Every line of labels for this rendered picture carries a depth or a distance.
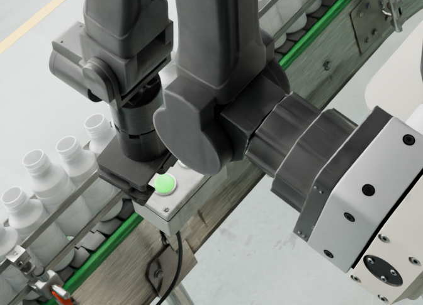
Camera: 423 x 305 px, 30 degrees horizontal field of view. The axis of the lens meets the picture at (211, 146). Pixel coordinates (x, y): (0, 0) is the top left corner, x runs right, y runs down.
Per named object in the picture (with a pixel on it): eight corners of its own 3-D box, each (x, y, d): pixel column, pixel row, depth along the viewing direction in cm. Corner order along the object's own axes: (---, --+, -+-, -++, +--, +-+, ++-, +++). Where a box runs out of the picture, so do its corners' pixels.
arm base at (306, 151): (396, 111, 61) (360, 178, 72) (313, 53, 63) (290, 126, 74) (332, 188, 58) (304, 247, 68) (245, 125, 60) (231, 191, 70)
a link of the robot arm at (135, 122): (133, 112, 76) (172, 73, 78) (82, 77, 78) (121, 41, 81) (142, 149, 82) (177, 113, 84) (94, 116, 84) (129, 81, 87)
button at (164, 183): (163, 174, 121) (162, 169, 120) (178, 184, 120) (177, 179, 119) (150, 187, 120) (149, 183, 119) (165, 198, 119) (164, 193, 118)
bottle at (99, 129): (140, 202, 135) (99, 134, 125) (112, 199, 138) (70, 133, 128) (155, 177, 139) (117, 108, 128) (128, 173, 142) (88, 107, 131)
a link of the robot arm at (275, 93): (265, 146, 63) (303, 104, 65) (168, 75, 66) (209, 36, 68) (250, 195, 71) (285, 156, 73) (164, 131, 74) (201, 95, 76)
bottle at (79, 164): (115, 224, 133) (72, 157, 123) (87, 222, 136) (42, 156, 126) (129, 197, 137) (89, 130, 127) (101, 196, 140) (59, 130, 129)
